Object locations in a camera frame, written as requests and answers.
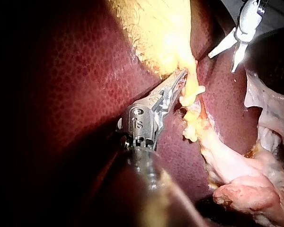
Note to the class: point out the dark red liver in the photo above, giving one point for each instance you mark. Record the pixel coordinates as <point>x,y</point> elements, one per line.
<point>85,71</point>

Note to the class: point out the gallbladder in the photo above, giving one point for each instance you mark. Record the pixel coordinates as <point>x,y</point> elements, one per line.
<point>161,30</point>

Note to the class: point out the left arm instrument jaw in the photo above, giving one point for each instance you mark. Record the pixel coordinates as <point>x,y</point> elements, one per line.
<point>177,76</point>
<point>180,88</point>

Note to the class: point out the pale fatty tissue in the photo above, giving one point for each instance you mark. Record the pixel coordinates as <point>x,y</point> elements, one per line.
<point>239,189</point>
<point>272,101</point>

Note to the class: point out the dark left arm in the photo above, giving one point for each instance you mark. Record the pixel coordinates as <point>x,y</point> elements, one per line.
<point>156,186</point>

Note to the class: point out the right arm instrument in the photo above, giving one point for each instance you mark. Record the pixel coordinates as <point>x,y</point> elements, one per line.
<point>248,19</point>

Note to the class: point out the left arm instrument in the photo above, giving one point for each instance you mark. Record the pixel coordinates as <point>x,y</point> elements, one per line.
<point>138,124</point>

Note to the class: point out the right arm instrument jaw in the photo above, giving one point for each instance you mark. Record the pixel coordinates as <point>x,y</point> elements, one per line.
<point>223,45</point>
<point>239,55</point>

